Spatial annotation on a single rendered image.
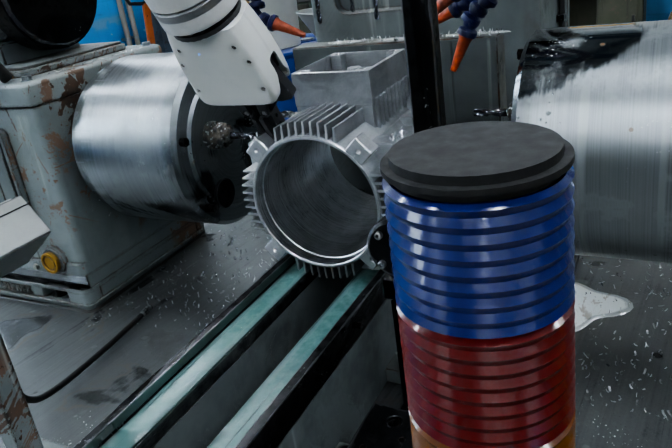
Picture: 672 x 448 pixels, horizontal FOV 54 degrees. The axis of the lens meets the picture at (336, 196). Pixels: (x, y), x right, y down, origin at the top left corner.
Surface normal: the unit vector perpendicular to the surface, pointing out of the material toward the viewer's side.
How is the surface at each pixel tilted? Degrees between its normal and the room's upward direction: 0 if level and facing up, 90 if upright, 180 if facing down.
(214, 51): 118
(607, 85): 47
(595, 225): 111
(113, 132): 69
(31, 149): 89
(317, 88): 90
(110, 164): 88
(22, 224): 53
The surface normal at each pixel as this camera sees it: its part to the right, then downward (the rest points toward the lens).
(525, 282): 0.18, -0.09
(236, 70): -0.31, 0.80
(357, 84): -0.42, 0.38
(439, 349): -0.61, -0.05
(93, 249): 0.89, 0.05
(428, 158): -0.14, -0.92
